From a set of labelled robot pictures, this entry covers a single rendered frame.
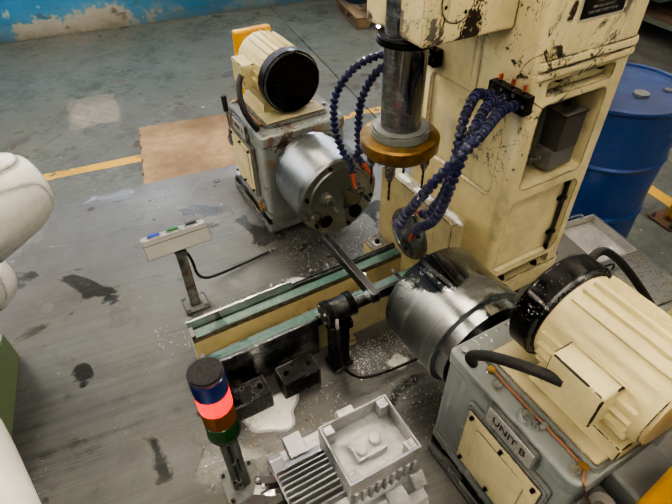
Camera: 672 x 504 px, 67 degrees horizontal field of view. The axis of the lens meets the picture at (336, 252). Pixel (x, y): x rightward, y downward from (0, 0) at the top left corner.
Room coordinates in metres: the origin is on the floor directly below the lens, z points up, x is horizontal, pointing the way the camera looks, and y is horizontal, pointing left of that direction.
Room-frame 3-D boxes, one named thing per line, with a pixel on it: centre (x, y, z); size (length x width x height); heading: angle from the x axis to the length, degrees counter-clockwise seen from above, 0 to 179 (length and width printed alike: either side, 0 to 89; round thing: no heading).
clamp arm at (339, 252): (0.92, -0.03, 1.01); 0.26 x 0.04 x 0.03; 29
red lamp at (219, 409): (0.48, 0.22, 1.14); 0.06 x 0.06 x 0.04
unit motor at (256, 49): (1.54, 0.22, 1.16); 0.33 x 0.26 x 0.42; 29
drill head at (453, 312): (0.71, -0.27, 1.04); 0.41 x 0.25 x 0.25; 29
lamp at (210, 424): (0.48, 0.22, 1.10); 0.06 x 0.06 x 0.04
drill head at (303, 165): (1.31, 0.05, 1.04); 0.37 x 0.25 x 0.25; 29
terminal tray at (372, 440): (0.37, -0.04, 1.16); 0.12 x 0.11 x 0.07; 118
